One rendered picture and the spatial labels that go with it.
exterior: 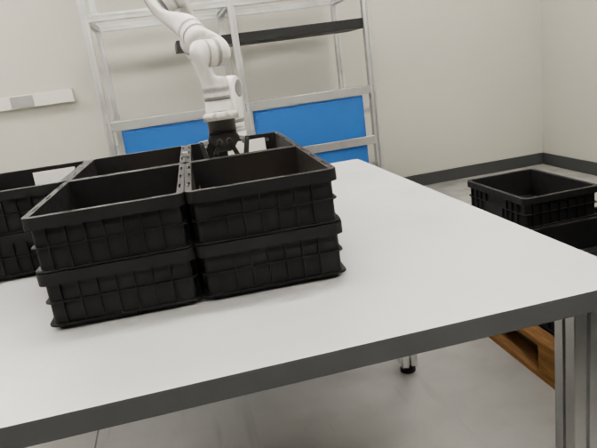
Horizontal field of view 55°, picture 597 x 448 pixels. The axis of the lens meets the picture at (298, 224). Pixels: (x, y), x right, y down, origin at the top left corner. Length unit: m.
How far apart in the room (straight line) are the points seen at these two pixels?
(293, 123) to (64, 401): 2.94
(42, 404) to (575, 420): 0.96
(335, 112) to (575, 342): 2.79
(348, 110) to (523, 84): 2.02
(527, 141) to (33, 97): 3.97
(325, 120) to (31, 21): 2.15
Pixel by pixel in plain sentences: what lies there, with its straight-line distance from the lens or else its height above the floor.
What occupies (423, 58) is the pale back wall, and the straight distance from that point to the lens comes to 4.91.
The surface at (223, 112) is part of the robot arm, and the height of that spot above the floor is 1.04.
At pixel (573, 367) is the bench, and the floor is 0.52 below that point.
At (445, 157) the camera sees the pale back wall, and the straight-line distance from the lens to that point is 5.06.
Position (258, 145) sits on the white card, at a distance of 1.89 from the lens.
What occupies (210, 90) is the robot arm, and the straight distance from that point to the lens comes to 1.55.
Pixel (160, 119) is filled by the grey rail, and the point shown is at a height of 0.91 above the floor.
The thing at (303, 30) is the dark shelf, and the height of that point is 1.32.
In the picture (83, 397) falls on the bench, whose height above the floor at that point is 0.70.
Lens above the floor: 1.14
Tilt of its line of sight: 16 degrees down
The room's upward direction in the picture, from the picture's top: 8 degrees counter-clockwise
